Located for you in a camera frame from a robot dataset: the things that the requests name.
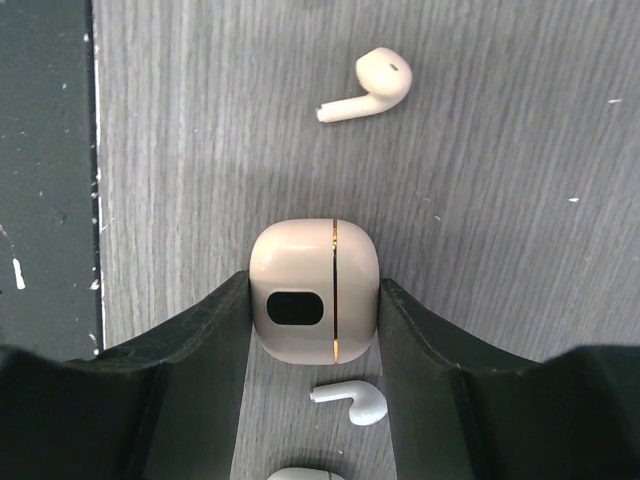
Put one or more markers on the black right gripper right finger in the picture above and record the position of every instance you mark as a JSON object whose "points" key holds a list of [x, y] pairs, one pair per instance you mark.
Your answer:
{"points": [[461, 408]]}

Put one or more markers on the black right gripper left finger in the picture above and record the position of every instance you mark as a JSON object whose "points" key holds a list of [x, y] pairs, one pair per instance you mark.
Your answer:
{"points": [[163, 405]]}

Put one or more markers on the beige earbud charging case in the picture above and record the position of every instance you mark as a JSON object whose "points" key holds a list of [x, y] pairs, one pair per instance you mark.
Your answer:
{"points": [[314, 287]]}

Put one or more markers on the beige earbud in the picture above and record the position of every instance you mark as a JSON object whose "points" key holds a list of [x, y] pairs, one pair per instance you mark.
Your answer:
{"points": [[384, 75]]}

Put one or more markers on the white earbud charging case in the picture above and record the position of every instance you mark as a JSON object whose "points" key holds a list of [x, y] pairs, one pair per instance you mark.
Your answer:
{"points": [[303, 473]]}

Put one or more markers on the white earbud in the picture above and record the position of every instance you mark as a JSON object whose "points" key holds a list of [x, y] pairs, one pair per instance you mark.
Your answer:
{"points": [[369, 405]]}

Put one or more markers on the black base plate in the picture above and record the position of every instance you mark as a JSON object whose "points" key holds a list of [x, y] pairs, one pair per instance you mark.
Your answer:
{"points": [[49, 243]]}

